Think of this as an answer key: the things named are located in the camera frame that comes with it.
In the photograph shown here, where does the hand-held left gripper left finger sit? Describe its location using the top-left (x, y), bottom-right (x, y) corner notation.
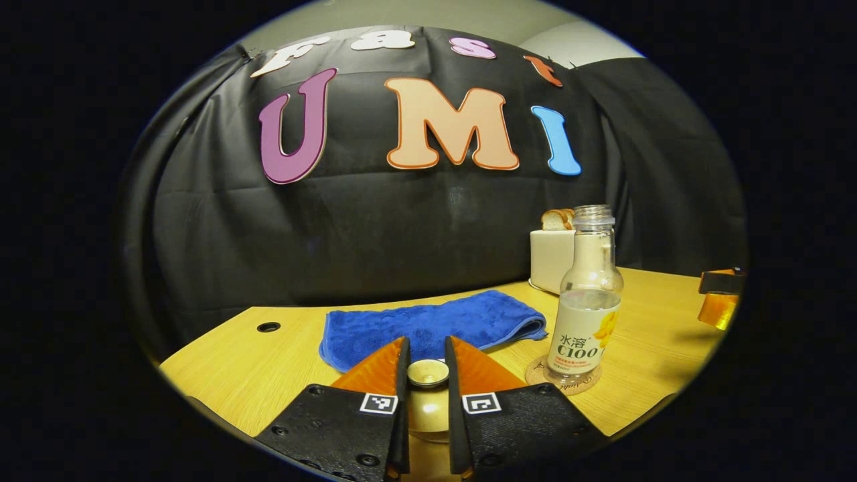
top-left (253, 336), bottom-right (411, 482)

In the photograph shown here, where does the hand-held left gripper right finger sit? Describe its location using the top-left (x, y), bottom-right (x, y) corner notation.
top-left (444, 336), bottom-right (609, 482)

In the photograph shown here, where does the round cork coaster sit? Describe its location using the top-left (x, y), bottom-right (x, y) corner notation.
top-left (525, 355), bottom-right (602, 396)

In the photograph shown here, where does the beige teacup lid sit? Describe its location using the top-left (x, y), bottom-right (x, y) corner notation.
top-left (406, 358), bottom-right (451, 444)

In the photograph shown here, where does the clear water bottle yellow label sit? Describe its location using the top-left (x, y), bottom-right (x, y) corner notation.
top-left (546, 204), bottom-right (625, 387)

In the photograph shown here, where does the blue towel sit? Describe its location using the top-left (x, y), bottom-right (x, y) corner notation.
top-left (319, 289), bottom-right (548, 374)

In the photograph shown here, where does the white toaster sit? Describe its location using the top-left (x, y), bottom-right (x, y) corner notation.
top-left (529, 229), bottom-right (578, 295)

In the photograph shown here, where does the black backdrop cloth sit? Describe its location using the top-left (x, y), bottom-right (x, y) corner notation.
top-left (121, 25), bottom-right (747, 362)

